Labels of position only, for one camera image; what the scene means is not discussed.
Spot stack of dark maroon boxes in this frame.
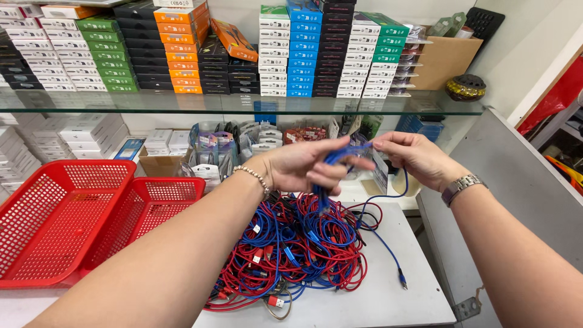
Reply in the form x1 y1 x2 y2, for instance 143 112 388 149
312 0 357 98

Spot person's right hand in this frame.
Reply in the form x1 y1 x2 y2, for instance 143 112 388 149
371 131 471 192

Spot open cardboard box with boxes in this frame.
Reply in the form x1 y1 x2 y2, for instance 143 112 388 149
138 128 195 178

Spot glass shelf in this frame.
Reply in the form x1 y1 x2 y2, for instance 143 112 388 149
0 87 486 116

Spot red plastic bag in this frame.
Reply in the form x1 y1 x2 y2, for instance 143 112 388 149
517 54 583 136

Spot stack of blue boxes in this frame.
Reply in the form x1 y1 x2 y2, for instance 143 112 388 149
286 0 323 98

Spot packet of red cables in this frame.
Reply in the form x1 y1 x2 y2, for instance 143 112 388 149
283 126 328 145

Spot pearl bead bracelet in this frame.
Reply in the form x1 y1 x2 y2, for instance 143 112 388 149
233 165 271 197

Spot small red plastic basket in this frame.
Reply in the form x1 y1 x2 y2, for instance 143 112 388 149
80 176 206 277

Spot person's left hand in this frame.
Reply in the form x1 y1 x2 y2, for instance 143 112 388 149
254 137 377 196

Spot short stacks of black boxes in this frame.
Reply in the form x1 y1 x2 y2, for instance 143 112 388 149
197 34 261 95

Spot blue braided charging cable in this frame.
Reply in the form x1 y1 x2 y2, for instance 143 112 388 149
312 141 409 291

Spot orange cable box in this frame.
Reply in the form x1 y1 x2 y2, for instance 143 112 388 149
210 18 259 63

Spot brown cardboard box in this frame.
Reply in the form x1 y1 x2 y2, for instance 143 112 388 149
409 36 484 91

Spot bunch of hanging accessory packets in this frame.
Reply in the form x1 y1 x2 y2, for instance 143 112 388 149
181 120 286 193

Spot pile of red blue cables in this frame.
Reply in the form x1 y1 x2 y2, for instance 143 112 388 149
203 190 386 320

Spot tall stack of black boxes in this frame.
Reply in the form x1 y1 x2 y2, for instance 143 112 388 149
112 0 174 91

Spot black keypad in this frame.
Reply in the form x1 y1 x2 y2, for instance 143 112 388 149
464 6 506 47

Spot stack of black edge boxes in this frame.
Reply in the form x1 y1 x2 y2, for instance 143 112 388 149
0 26 45 91

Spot blue printed flat box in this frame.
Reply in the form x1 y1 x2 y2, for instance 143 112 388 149
113 138 146 161

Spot stack of white green-top boxes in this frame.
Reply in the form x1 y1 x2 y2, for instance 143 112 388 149
258 5 291 97

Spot stack of clear cable packets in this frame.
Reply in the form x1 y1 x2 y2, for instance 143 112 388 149
388 24 434 97

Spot stack of orange boxes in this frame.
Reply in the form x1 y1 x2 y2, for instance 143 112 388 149
153 1 211 94

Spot heap of plain white boxes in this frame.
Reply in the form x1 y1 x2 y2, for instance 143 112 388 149
0 112 131 194

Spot round dark gold ornament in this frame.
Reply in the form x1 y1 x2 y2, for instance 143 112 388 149
445 74 487 102

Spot silver metal wristwatch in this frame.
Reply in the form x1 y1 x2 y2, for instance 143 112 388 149
441 173 489 208

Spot white price card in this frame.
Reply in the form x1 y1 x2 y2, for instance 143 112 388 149
372 149 390 195

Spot blue ribbed box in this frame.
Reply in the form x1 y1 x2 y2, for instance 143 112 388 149
394 114 445 143

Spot metal corner bracket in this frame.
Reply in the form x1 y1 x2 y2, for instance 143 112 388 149
453 286 485 323

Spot stacks of white grey boxes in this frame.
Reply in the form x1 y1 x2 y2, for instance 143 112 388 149
336 12 398 100

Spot stack of green white boxes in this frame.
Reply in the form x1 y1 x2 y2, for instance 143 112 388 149
362 11 410 64

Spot large red plastic basket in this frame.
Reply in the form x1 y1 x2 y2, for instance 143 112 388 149
0 159 137 290

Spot stack of white striped boxes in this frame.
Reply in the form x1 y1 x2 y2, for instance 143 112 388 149
0 4 108 92

